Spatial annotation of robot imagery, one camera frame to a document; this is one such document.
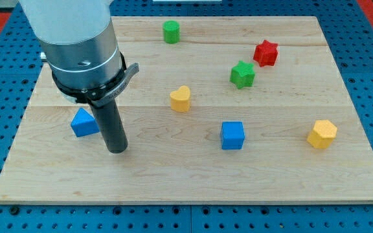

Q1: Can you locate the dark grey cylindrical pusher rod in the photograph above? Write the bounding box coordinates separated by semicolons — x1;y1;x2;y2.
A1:
90;100;128;153

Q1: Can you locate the black clamp ring with lever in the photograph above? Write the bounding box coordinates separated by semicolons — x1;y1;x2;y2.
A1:
52;53;139;107

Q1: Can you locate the blue triangle block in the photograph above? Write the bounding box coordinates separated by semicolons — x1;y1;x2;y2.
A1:
71;108;100;137

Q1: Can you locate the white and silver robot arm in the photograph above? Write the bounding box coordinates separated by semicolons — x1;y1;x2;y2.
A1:
19;0;139;153

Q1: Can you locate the yellow heart block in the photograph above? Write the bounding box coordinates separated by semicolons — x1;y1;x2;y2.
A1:
170;85;190;113

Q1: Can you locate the green cylinder block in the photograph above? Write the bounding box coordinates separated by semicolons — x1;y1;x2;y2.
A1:
163;20;180;44

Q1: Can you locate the light wooden board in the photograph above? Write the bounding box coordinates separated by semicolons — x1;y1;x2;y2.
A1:
0;16;373;205

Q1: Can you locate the blue cube block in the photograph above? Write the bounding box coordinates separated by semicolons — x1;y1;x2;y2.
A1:
220;122;245;150

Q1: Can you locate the green star block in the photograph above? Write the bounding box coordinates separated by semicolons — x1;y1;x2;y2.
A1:
230;60;256;89

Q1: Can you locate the red star block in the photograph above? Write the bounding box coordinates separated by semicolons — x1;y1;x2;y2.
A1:
253;39;278;67

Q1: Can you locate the yellow hexagon block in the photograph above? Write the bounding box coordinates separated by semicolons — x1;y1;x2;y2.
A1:
306;120;337;149

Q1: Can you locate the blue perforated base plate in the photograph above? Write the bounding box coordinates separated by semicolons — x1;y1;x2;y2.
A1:
0;1;373;232

